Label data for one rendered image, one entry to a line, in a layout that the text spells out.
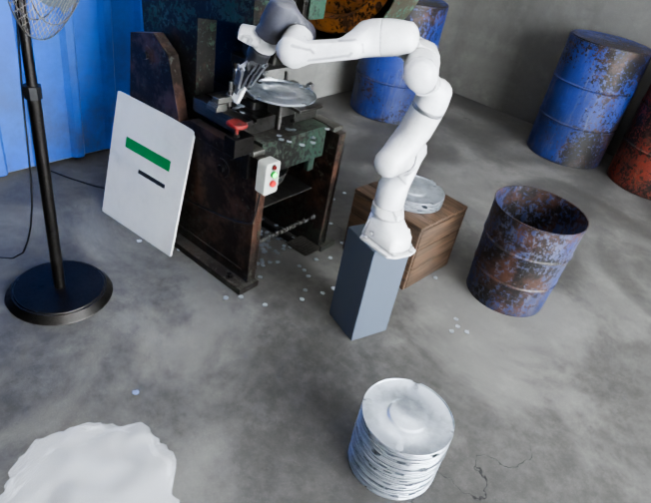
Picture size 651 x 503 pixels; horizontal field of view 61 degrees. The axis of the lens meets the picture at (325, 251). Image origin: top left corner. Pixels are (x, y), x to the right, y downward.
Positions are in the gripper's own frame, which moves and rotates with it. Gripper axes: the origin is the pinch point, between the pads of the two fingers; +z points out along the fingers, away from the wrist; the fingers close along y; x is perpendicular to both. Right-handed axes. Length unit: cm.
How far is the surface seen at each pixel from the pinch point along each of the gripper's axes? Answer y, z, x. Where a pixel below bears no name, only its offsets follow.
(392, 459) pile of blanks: -29, 14, -126
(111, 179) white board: -5, 95, 40
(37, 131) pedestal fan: -55, 30, 23
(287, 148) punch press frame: 28.2, 23.9, -12.5
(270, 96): 25.7, 11.5, 5.0
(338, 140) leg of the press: 55, 21, -18
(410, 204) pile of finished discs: 71, 25, -57
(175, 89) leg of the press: 7.0, 33.2, 34.1
